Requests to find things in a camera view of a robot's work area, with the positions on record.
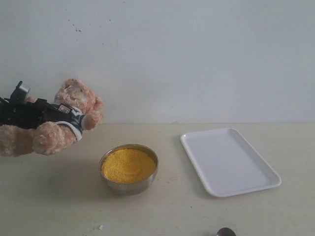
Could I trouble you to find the yellow millet grains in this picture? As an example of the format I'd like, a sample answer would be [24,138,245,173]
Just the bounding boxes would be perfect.
[101,148,157,184]

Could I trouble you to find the plush teddy bear striped shirt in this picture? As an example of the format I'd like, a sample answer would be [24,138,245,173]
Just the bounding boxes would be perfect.
[0,78,104,157]

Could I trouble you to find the dark red wooden spoon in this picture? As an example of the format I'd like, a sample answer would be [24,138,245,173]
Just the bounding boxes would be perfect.
[216,227,236,236]

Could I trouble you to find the steel bowl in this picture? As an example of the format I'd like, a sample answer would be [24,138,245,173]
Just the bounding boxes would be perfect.
[98,144,158,196]

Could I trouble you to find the white rectangular plastic tray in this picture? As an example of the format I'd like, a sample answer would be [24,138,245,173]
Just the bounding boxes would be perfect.
[180,127,282,198]

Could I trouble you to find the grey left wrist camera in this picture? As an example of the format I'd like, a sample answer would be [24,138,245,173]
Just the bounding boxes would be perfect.
[10,81,30,103]

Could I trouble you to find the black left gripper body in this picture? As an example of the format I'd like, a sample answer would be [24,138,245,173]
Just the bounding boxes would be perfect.
[0,98,48,129]

